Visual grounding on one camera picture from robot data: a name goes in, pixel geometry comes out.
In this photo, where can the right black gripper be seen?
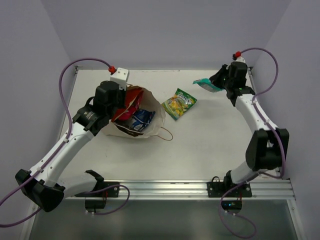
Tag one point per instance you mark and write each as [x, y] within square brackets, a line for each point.
[215, 78]

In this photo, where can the left black base bracket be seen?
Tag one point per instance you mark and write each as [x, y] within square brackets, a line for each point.
[98, 201]

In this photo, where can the beige paper bag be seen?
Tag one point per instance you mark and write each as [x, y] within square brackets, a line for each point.
[156, 127]

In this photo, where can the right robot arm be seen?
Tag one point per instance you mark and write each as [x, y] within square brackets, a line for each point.
[268, 146]

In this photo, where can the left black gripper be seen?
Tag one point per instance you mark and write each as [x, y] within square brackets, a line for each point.
[121, 97]

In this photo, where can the right black base bracket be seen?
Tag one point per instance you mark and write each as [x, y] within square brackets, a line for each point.
[225, 197]

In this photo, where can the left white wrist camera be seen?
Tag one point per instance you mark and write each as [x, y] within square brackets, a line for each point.
[120, 76]

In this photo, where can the green yellow candy bag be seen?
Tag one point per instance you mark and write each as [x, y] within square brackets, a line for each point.
[179, 104]

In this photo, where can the aluminium mounting rail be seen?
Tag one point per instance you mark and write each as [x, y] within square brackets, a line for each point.
[262, 189]

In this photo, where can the red snack bag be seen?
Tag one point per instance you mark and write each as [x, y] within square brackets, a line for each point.
[132, 102]

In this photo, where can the black base bracket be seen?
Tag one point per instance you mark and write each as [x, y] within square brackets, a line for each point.
[225, 197]
[98, 201]

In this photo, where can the blue snack bag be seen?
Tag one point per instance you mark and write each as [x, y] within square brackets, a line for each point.
[141, 119]

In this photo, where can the teal snack bag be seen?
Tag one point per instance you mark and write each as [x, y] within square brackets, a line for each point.
[207, 85]

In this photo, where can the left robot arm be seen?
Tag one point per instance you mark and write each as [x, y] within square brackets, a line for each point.
[42, 184]

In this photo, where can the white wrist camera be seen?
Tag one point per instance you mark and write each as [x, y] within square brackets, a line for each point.
[237, 59]
[120, 76]

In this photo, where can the brown chips bag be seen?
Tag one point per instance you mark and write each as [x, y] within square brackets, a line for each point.
[125, 132]

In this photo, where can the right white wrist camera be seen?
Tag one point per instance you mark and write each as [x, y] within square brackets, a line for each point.
[237, 59]

